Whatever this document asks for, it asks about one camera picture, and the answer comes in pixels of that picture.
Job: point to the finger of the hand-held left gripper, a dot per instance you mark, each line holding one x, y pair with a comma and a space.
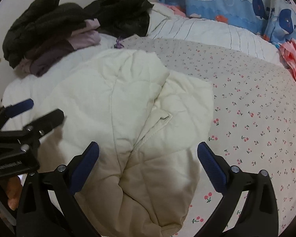
19, 107
49, 121

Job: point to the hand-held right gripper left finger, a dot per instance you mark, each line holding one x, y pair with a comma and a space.
85, 165

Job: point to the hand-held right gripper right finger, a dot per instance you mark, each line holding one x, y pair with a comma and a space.
211, 165

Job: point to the cream quilted jacket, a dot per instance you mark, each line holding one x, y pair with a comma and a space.
128, 98

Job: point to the person's left hand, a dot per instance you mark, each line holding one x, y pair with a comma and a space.
13, 187

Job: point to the white duvet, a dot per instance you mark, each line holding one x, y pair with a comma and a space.
27, 86

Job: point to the dark purple garment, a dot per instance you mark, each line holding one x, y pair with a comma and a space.
49, 59

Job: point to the cherry print bedsheet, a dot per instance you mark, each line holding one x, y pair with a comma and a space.
256, 118

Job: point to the black fleece garment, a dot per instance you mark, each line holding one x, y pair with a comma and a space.
39, 24

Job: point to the lilac garment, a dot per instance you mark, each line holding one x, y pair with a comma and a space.
87, 35

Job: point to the black padded jacket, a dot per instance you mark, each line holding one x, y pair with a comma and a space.
123, 14

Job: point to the white striped quilt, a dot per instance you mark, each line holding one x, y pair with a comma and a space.
207, 34

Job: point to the pink plastic bag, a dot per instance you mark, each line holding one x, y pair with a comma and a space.
294, 59

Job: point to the pink cloth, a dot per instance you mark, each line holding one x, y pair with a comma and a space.
175, 9

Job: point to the whale print curtain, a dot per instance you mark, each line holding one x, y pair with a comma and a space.
231, 2

